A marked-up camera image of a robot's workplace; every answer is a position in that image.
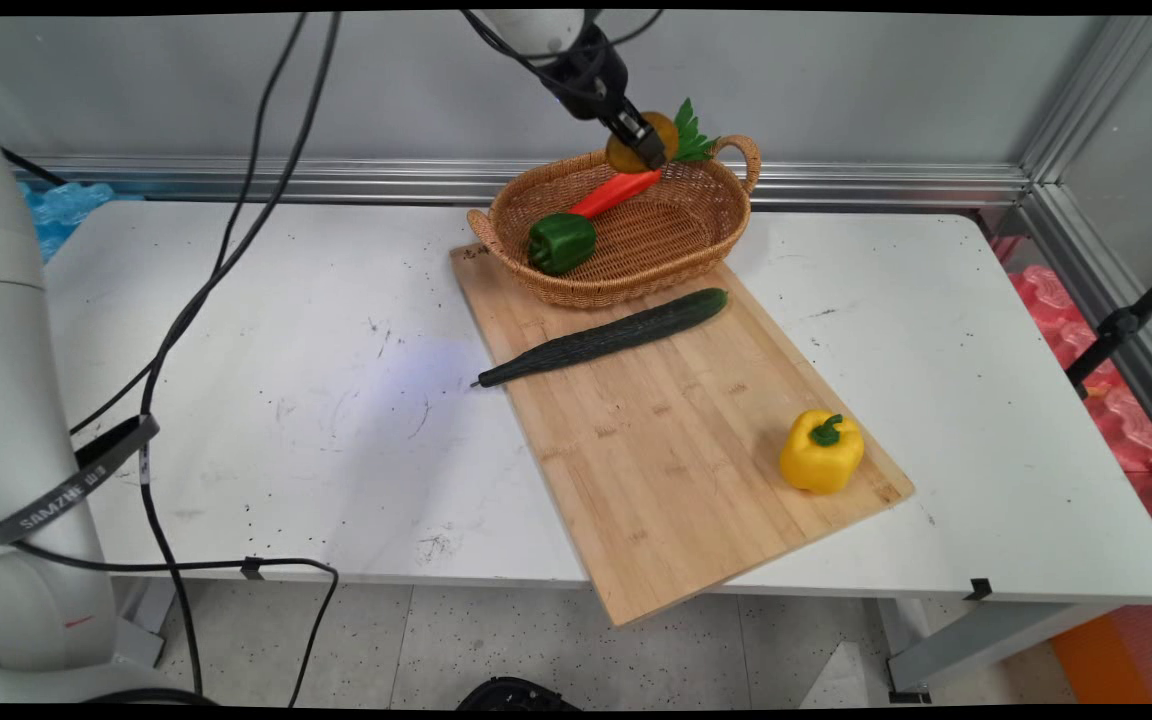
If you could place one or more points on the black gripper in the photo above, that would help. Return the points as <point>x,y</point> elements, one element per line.
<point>591,75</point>

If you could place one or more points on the brown toy potato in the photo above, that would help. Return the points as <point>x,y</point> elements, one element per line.
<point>663,135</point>

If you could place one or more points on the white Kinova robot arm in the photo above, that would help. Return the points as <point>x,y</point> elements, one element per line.
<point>21,350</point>

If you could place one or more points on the orange toy carrot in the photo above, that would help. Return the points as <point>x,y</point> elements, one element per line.
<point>616,190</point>

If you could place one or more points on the woven wicker basket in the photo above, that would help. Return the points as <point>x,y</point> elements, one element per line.
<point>656,240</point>

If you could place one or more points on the green toy bell pepper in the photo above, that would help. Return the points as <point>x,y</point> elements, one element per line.
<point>561,243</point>

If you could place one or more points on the dark green toy cucumber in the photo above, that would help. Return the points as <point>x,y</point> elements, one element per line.
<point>606,338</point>

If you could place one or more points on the bamboo cutting board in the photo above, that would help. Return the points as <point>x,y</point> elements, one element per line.
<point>676,500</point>

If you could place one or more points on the yellow toy bell pepper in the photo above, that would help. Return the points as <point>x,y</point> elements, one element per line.
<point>821,460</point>

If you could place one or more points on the black tripod stand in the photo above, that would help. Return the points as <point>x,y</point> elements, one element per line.
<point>1121,325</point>

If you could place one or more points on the red bubble wrap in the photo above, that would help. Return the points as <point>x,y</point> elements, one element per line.
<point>1126,420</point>

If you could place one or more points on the black table edge clip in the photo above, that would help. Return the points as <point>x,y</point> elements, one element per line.
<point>979,589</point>
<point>252,568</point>

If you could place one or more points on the black round object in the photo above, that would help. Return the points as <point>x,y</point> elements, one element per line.
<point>516,694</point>

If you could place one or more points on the blue bubble wrap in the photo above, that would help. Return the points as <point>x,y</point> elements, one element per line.
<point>66,215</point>

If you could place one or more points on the grey table leg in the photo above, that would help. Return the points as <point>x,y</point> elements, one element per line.
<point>986,640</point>

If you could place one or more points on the white table leg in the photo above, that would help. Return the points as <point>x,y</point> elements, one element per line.
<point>141,620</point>

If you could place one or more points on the orange floor mat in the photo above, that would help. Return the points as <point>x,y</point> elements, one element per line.
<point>1101,665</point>

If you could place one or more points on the aluminium frame rail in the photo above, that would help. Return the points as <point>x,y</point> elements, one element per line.
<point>836,185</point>

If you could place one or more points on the aluminium frame post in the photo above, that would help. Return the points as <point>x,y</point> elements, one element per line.
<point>1101,250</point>

